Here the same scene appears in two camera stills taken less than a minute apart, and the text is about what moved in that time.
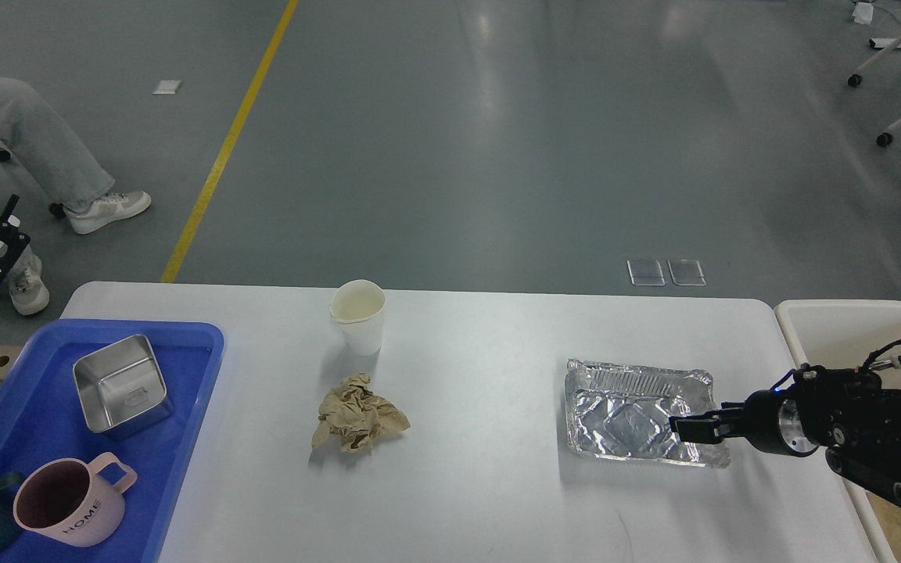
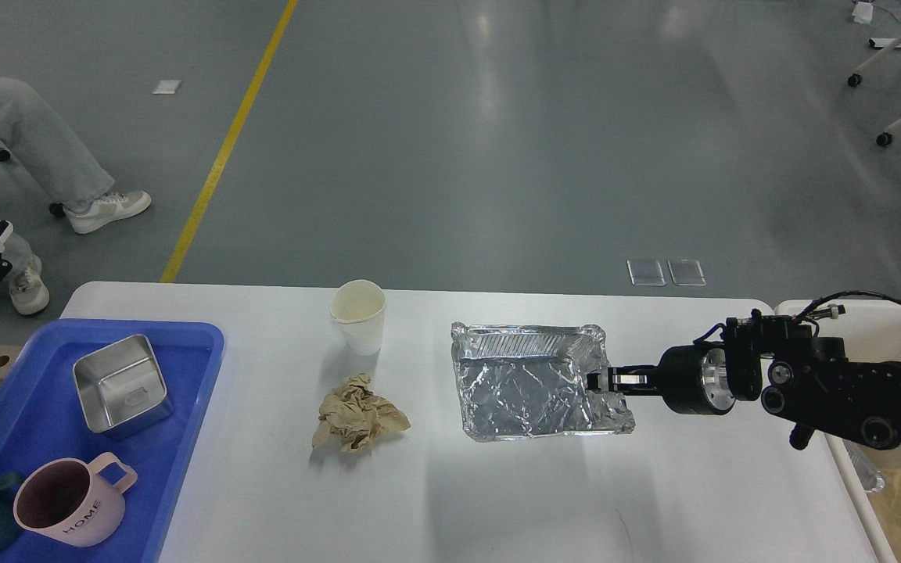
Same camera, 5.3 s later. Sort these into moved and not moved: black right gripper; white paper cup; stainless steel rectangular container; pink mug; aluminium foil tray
Moved: black right gripper; aluminium foil tray
Not moved: white paper cup; stainless steel rectangular container; pink mug
